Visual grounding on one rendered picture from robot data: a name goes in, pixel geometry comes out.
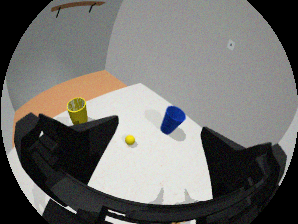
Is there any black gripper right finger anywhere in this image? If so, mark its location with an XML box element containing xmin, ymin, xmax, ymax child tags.
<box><xmin>200</xmin><ymin>127</ymin><xmax>271</xmax><ymax>198</ymax></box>

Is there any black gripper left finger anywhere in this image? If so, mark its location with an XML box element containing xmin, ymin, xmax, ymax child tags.
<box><xmin>39</xmin><ymin>113</ymin><xmax>120</xmax><ymax>185</ymax></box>

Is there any blue cup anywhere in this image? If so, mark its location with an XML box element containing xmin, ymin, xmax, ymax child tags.
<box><xmin>160</xmin><ymin>105</ymin><xmax>186</xmax><ymax>135</ymax></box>

